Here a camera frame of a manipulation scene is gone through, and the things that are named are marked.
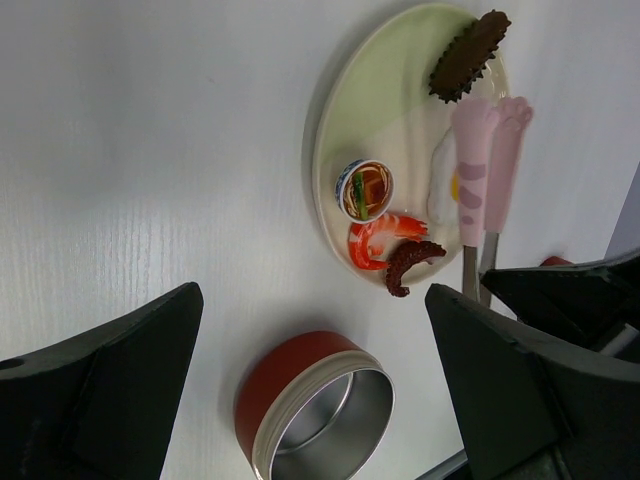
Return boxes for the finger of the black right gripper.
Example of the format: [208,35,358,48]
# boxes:
[481,252,639,355]

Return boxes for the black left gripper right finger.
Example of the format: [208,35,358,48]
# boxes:
[425,284,639,479]

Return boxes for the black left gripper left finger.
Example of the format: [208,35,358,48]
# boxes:
[1,282,203,479]

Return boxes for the dark red toy octopus tentacle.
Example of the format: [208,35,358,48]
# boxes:
[385,240,447,298]

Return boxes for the pink cat paw tongs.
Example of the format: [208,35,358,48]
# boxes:
[451,97,534,307]

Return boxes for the cream green round plate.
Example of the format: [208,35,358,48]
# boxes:
[312,3,509,288]

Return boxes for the red lunch box lid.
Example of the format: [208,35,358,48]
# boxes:
[540,256,572,267]

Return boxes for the red steel lunch box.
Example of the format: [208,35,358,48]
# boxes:
[234,331,395,479]

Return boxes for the toy fried egg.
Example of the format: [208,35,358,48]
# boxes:
[427,129,458,226]

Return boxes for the orange toy shrimp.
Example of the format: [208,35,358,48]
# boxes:
[348,213,428,271]

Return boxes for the toy noodle bowl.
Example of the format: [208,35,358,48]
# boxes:
[334,159,394,224]

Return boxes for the brown toy sea cucumber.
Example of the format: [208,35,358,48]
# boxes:
[428,10,511,103]

